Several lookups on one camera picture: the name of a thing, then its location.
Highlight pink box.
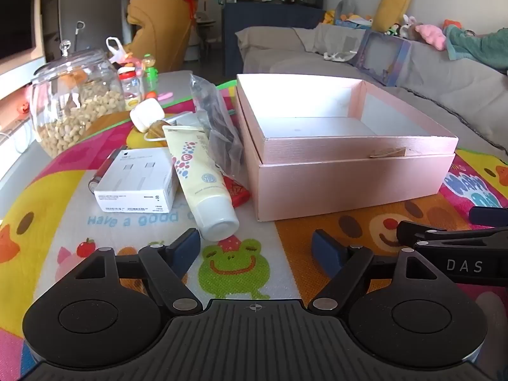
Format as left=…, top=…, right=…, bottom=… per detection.
left=235, top=73, right=459, bottom=222

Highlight teal blanket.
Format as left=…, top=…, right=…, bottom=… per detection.
left=444, top=25, right=508, bottom=77

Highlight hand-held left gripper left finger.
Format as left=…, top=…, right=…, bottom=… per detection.
left=73, top=228, right=204, bottom=314

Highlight green toy bottle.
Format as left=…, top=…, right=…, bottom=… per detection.
left=142, top=53, right=158, bottom=100

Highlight pink plush toy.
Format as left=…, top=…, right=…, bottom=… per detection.
left=415, top=24, right=449, bottom=51

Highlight yellow pillow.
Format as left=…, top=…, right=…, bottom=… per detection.
left=371, top=0, right=414, bottom=33

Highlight red packet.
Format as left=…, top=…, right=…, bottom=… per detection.
left=222, top=173, right=251, bottom=208

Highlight white toy airplane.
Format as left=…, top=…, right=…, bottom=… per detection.
left=323, top=50, right=358, bottom=63

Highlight glass jar of nuts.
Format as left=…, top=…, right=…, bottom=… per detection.
left=31, top=41, right=127, bottom=158

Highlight black television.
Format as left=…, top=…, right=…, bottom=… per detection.
left=0, top=0, right=43, bottom=74

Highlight yellow chair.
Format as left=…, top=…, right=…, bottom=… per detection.
left=126, top=0, right=196, bottom=73

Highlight small bottle with red cap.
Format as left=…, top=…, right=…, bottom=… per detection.
left=118, top=66, right=144, bottom=111

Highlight purple window box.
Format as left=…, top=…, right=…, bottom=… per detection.
left=354, top=30, right=414, bottom=87

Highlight clear plastic bag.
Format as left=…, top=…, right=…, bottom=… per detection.
left=188, top=73, right=244, bottom=177

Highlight colourful cartoon mat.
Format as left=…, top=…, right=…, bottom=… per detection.
left=0, top=79, right=508, bottom=381

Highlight grey plush toy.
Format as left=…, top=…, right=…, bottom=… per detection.
left=335, top=0, right=360, bottom=21

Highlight grey sofa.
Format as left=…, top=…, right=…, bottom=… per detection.
left=235, top=22, right=508, bottom=160

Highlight dark red tube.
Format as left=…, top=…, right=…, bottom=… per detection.
left=88, top=149, right=128, bottom=193

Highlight cream tube with dots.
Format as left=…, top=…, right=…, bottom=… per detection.
left=163, top=124, right=240, bottom=241

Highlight white plastic bag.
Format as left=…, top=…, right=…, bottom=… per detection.
left=105, top=37, right=137, bottom=66

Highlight white cardboard box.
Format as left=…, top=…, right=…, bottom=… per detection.
left=94, top=147, right=179, bottom=213

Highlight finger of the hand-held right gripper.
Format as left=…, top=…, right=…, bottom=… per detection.
left=397, top=220, right=508, bottom=253
left=468, top=205, right=508, bottom=228

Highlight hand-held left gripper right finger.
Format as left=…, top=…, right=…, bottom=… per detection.
left=311, top=229, right=441, bottom=314

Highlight white bunny plush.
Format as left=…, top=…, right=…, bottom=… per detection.
left=399, top=15, right=422, bottom=40

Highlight white charger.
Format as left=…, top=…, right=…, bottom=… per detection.
left=130, top=99, right=164, bottom=132

